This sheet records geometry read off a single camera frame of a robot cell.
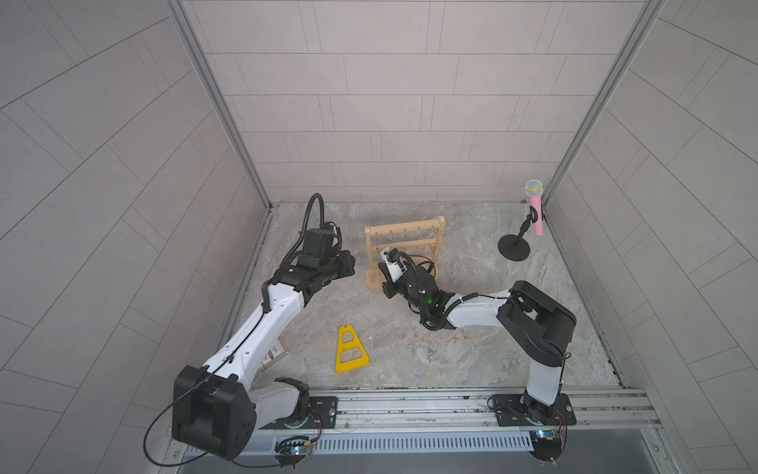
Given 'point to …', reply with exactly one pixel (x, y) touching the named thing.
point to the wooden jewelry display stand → (420, 238)
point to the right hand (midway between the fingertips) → (378, 265)
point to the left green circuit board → (290, 450)
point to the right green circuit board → (547, 444)
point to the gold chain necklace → (459, 339)
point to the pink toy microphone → (534, 189)
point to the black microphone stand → (514, 247)
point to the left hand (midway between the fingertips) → (357, 256)
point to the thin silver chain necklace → (428, 342)
